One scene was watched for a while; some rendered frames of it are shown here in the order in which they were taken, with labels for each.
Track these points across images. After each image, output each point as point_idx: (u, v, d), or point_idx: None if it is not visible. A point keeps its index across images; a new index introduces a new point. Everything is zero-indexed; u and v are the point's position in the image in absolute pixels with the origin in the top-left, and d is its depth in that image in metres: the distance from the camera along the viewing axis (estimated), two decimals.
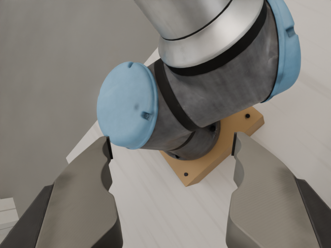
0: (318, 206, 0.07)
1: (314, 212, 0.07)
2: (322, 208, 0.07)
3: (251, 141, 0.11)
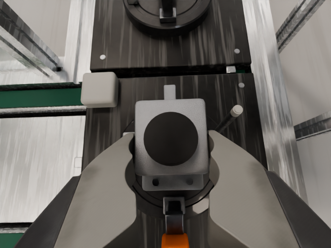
0: (288, 195, 0.08)
1: (285, 201, 0.07)
2: (292, 196, 0.08)
3: (223, 139, 0.11)
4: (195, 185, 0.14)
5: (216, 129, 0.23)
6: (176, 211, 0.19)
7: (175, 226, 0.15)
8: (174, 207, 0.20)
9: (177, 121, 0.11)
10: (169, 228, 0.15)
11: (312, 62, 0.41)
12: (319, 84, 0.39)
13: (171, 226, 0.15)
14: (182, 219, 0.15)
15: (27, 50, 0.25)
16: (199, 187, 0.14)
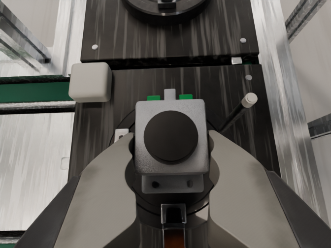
0: (288, 195, 0.08)
1: (285, 201, 0.07)
2: (292, 197, 0.08)
3: (223, 139, 0.11)
4: (196, 187, 0.14)
5: (222, 125, 0.20)
6: (176, 221, 0.16)
7: (175, 242, 0.12)
8: (174, 216, 0.17)
9: (177, 119, 0.11)
10: (167, 244, 0.12)
11: (321, 56, 0.38)
12: (330, 80, 0.36)
13: (169, 242, 0.12)
14: (183, 233, 0.12)
15: (8, 37, 0.22)
16: (200, 190, 0.14)
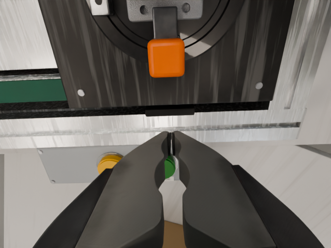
0: (253, 185, 0.08)
1: (252, 192, 0.08)
2: (257, 187, 0.08)
3: (189, 139, 0.12)
4: (193, 13, 0.11)
5: None
6: None
7: (166, 25, 0.11)
8: None
9: None
10: (157, 28, 0.11)
11: None
12: None
13: (160, 25, 0.11)
14: (175, 14, 0.11)
15: None
16: (197, 15, 0.12)
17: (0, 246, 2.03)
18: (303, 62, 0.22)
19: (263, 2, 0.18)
